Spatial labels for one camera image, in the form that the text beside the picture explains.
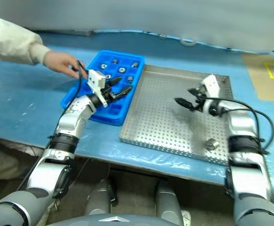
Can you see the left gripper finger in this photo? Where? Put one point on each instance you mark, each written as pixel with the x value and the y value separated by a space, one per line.
pixel 124 91
pixel 115 81

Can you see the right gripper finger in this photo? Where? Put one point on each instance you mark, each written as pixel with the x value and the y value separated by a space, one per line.
pixel 185 103
pixel 193 91

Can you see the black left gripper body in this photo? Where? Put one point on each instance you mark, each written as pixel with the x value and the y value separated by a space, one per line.
pixel 108 94

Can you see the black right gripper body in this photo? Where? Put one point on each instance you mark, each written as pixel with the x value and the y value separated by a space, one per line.
pixel 199 103

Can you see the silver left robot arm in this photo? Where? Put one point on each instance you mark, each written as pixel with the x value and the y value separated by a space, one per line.
pixel 73 117

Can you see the person's cream sleeved forearm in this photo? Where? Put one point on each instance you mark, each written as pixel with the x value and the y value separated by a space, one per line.
pixel 10 42

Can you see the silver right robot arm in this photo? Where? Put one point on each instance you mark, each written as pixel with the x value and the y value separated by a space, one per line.
pixel 243 122

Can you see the blue plastic compartment tray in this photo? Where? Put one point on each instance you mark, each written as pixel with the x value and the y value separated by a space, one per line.
pixel 113 110

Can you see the person's bare hand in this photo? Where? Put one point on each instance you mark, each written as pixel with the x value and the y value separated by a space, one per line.
pixel 59 62

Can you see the perforated metal tray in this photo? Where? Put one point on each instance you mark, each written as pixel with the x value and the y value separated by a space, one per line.
pixel 155 113

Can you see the grey power strip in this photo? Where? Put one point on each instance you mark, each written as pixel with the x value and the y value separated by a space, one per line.
pixel 85 33

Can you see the brown cardboard sheet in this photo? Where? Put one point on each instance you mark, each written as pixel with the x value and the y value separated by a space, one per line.
pixel 261 87

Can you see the grey rounded robot leg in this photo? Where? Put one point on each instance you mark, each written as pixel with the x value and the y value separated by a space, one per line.
pixel 167 204
pixel 100 197

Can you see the white rounded floor object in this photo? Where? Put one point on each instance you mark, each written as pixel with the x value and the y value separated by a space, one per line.
pixel 186 217

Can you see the grey robot chest with emblem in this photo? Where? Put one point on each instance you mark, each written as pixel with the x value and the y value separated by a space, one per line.
pixel 113 220

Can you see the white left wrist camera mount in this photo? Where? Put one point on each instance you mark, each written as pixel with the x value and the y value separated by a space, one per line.
pixel 95 78

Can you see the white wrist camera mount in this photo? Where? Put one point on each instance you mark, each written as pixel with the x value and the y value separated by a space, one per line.
pixel 212 83
pixel 95 78

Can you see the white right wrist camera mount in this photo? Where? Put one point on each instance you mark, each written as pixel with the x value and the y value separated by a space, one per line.
pixel 212 83

